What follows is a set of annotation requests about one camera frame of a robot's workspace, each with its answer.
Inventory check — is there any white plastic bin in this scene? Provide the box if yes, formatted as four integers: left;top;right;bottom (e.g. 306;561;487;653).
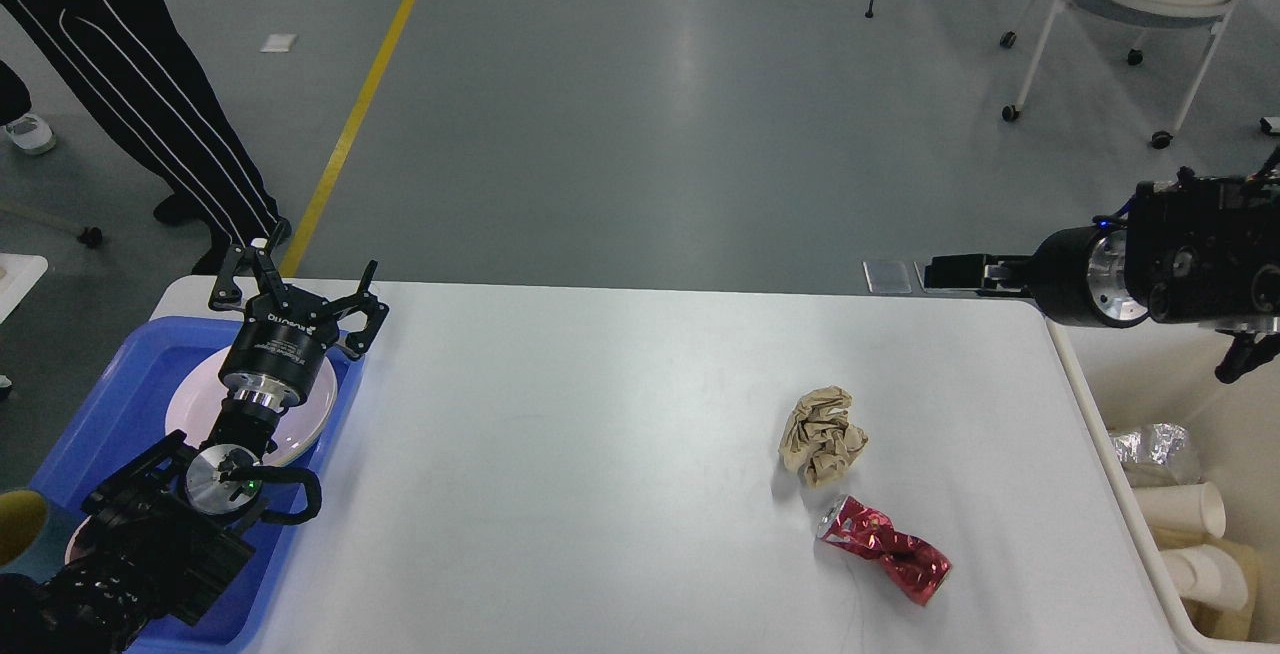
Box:
1048;323;1279;653

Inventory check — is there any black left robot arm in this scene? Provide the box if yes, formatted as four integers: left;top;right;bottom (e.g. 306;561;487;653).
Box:
3;225;389;653

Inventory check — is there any large brown paper bag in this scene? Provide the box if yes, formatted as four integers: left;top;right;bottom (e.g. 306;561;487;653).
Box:
1151;527;1260;642

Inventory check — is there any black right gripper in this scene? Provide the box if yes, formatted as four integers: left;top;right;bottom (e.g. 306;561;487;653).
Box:
922;227;1149;329

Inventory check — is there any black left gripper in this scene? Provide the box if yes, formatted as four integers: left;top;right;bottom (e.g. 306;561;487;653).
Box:
207;220;389;407

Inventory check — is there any person in black tracksuit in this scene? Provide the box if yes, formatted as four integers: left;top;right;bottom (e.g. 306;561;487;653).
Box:
3;0;291;274

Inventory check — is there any brown paper ball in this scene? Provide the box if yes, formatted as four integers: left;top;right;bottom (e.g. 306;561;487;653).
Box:
778;385;870;489

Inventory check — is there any left floor plate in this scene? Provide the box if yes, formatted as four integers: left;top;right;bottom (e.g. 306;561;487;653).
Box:
861;259;914;297

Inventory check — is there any red foil wrapper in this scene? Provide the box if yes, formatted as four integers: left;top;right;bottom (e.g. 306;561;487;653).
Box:
815;497;952;607

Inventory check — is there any white side table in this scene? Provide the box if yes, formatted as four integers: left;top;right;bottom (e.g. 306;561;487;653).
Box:
0;252;49;323

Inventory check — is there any white paper cup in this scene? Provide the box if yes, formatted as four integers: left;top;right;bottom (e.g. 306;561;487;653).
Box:
1132;483;1228;538
1160;545;1249;612

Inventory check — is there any pink plate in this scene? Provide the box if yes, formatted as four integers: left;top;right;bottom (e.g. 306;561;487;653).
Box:
165;347;339;466

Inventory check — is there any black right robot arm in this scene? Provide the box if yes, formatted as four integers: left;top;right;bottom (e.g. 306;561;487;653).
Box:
922;154;1279;384

